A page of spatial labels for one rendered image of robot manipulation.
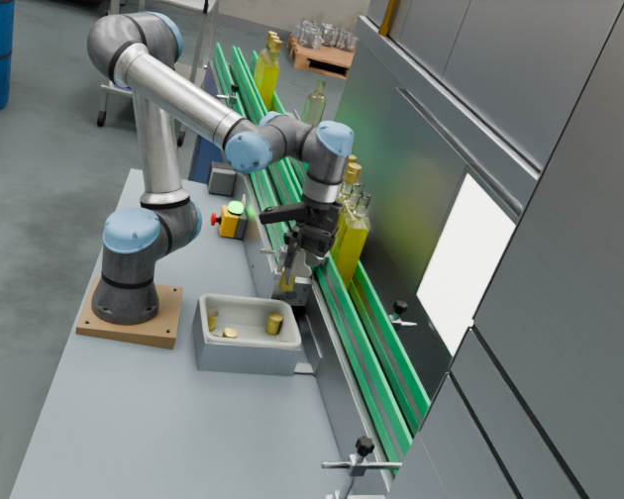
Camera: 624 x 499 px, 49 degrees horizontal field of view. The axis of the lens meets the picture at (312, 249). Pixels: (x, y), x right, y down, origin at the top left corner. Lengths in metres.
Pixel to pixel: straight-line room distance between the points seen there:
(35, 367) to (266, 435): 1.35
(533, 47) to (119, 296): 1.00
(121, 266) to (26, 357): 1.20
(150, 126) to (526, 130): 0.79
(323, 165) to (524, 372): 0.80
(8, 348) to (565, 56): 2.10
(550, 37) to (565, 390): 0.88
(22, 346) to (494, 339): 2.22
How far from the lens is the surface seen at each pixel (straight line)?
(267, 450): 1.42
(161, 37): 1.54
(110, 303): 1.58
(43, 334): 2.78
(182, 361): 1.56
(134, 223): 1.53
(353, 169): 1.68
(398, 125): 1.79
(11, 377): 2.60
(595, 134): 0.62
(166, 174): 1.59
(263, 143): 1.27
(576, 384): 0.60
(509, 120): 1.42
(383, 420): 1.32
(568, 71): 1.31
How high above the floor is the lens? 1.75
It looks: 28 degrees down
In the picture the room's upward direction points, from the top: 18 degrees clockwise
